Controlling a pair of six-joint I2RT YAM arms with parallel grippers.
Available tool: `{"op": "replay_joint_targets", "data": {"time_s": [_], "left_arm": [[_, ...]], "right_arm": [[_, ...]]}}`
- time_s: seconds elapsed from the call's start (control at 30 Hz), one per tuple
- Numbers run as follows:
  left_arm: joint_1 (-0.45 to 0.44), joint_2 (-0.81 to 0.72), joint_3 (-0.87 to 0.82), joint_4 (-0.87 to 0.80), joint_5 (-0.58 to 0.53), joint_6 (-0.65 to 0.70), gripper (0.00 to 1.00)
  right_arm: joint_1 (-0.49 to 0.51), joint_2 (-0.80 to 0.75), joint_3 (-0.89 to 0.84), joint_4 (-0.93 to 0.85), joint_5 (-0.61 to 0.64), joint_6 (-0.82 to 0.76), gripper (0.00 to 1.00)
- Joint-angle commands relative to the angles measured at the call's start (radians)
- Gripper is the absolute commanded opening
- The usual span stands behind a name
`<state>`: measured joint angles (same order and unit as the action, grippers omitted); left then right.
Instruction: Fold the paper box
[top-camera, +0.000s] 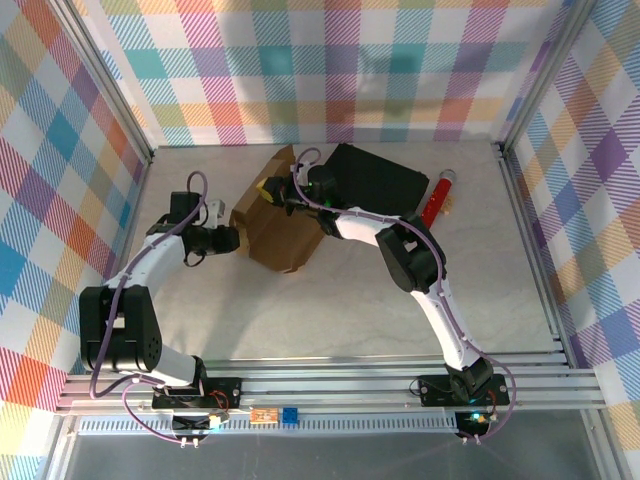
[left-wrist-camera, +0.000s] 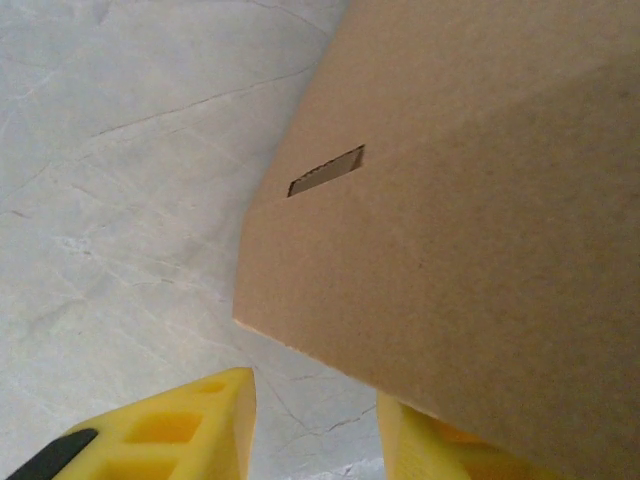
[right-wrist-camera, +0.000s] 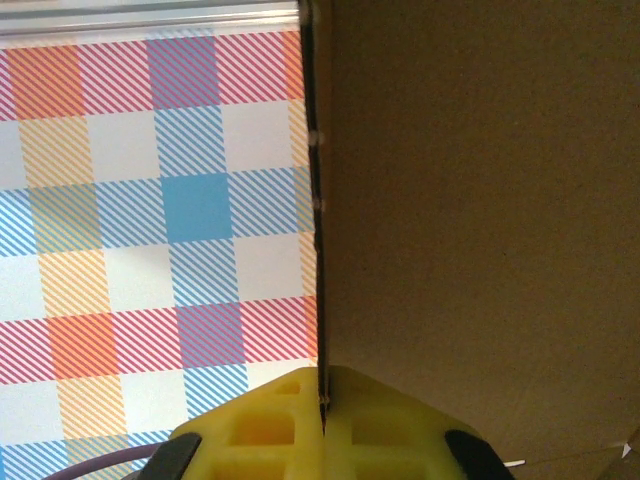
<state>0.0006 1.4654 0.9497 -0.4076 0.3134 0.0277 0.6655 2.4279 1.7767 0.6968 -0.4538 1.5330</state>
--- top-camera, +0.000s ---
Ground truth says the brown cardboard box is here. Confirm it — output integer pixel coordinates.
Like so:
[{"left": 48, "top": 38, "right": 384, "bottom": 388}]
[{"left": 229, "top": 144, "right": 326, "bottom": 275}]

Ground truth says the black briefcase with metal trim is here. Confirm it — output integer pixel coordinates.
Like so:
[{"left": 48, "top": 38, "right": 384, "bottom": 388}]
[{"left": 322, "top": 143, "right": 430, "bottom": 224}]

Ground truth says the red tube with silver cap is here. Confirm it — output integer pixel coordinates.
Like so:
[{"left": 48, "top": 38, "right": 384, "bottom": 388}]
[{"left": 419, "top": 168, "right": 459, "bottom": 227}]

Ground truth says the black controller module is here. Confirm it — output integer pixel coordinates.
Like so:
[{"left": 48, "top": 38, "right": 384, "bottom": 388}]
[
  {"left": 171, "top": 413, "right": 224, "bottom": 435},
  {"left": 455, "top": 408, "right": 492, "bottom": 436}
]

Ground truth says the right black wrist camera box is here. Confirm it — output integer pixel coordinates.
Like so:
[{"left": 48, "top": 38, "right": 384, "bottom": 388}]
[{"left": 266, "top": 174, "right": 296, "bottom": 202}]

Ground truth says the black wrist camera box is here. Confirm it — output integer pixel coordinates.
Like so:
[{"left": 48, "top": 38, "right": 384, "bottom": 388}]
[
  {"left": 169, "top": 191, "right": 201, "bottom": 224},
  {"left": 266, "top": 174, "right": 296, "bottom": 202}
]

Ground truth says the left white camera bracket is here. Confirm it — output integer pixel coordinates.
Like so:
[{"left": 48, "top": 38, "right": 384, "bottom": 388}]
[{"left": 202, "top": 198, "right": 225, "bottom": 226}]

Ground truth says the left black wrist camera box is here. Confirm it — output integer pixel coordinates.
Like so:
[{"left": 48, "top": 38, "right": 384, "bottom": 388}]
[{"left": 169, "top": 191, "right": 201, "bottom": 224}]

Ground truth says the aluminium side rail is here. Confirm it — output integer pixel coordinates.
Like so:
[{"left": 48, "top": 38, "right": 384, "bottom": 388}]
[
  {"left": 494, "top": 144, "right": 571, "bottom": 369},
  {"left": 89, "top": 159, "right": 151, "bottom": 371}
]

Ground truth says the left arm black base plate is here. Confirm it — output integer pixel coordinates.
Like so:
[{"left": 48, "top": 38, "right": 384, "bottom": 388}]
[{"left": 151, "top": 377, "right": 244, "bottom": 411}]

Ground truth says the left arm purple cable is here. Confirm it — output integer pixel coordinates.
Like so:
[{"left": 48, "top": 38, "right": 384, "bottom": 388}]
[{"left": 88, "top": 170, "right": 224, "bottom": 444}]

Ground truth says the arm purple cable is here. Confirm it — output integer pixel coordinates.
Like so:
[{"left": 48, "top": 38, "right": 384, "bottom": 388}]
[
  {"left": 88, "top": 170, "right": 224, "bottom": 444},
  {"left": 291, "top": 147, "right": 517, "bottom": 444}
]

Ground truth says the aluminium mounting rail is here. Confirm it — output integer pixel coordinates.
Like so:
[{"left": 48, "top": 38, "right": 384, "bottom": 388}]
[{"left": 54, "top": 355, "right": 609, "bottom": 415}]

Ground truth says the aluminium frame post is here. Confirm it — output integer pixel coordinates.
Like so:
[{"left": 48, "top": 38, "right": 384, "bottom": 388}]
[
  {"left": 492, "top": 0, "right": 599, "bottom": 156},
  {"left": 47, "top": 0, "right": 156, "bottom": 164}
]

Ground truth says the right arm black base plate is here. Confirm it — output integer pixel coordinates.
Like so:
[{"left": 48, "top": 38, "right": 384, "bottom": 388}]
[{"left": 417, "top": 372, "right": 511, "bottom": 407}]

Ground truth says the white slotted cable duct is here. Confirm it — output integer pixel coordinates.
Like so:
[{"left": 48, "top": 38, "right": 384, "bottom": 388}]
[{"left": 74, "top": 417, "right": 464, "bottom": 435}]

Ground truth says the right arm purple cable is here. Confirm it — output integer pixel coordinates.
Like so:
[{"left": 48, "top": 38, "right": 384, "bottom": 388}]
[{"left": 291, "top": 147, "right": 517, "bottom": 444}]

